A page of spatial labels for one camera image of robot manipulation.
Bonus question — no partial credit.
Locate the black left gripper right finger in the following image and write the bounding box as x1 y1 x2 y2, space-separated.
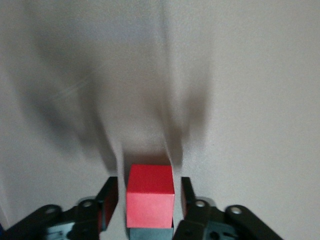
173 176 285 240

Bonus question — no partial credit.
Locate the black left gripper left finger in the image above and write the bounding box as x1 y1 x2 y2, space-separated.
4 176 119 240

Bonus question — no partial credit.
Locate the red cube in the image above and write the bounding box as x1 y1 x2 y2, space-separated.
125 164 175 230

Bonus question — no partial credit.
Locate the brown table mat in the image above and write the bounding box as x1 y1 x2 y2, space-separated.
0 0 320 240

